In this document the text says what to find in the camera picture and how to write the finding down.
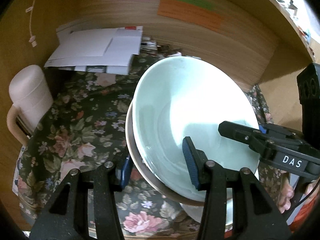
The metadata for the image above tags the pink bowl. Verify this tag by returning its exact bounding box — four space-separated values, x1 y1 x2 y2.
125 100 208 207

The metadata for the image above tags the mint green plate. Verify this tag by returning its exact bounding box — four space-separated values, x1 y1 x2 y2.
191 162 259 228

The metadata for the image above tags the mint green bowl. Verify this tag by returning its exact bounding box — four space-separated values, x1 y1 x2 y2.
132 56 259 202

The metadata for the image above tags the right hand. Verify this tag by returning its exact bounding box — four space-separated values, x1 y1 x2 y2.
277 171 319 213

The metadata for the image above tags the floral tablecloth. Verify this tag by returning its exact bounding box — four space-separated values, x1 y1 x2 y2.
17 54 272 239

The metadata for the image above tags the wooden shelf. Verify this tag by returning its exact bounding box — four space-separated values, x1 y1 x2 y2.
237 0 318 63

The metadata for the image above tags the small white box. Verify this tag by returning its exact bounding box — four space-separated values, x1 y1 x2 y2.
167 51 182 57

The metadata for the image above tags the white paper stack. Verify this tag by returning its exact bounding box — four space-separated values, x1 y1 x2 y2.
44 26 143 75

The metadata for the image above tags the pink mug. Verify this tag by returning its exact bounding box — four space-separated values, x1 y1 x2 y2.
7 64 53 146

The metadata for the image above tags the orange sticky note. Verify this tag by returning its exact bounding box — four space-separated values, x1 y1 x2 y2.
157 0 223 31

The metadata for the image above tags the green sticky note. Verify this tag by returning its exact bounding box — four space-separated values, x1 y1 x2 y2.
166 0 217 12

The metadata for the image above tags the hanging cord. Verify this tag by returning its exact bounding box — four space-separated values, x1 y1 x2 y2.
25 0 42 48

